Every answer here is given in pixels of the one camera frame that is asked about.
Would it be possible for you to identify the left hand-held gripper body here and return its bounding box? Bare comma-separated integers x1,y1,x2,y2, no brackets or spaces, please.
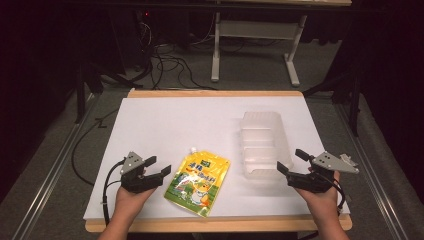
119,151,164,195

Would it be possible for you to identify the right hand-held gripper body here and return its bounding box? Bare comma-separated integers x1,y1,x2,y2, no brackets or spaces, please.
286,151,360,195

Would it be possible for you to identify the person's left hand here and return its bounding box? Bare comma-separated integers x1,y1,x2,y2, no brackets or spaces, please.
112,184,158,219

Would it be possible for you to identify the person's right hand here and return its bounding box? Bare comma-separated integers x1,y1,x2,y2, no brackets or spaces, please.
294,169,342,219

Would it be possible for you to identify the translucent plastic storage box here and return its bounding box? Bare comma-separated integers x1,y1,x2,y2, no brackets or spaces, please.
239,110,295,181

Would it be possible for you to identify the yellow spouted pouch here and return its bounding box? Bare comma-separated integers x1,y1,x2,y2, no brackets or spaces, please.
163,147,232,219

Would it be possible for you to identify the white table sheet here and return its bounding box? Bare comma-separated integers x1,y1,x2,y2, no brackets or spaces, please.
82,96,351,221

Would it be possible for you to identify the black metal stand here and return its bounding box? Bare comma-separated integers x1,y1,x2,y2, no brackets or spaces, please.
302,71,364,138
73,61,105,125

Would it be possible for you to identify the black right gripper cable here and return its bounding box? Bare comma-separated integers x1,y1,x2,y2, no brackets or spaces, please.
316,171,347,215

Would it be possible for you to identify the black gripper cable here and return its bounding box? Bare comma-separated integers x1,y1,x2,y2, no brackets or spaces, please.
316,171,347,215
101,159,126,228

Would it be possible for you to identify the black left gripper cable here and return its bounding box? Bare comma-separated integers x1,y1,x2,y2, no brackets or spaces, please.
101,159,126,228

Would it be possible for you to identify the metal floor rail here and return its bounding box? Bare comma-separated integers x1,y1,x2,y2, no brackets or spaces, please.
12,93,100,240
334,102,412,240

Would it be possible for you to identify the black floor cable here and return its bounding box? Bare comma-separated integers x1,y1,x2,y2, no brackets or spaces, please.
70,108,120,187

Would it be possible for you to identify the tangle of black cables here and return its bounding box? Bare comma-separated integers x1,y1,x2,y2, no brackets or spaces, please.
134,19,219,92

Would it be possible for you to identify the white desk frame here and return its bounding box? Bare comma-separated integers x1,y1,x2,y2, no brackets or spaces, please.
210,12,308,88

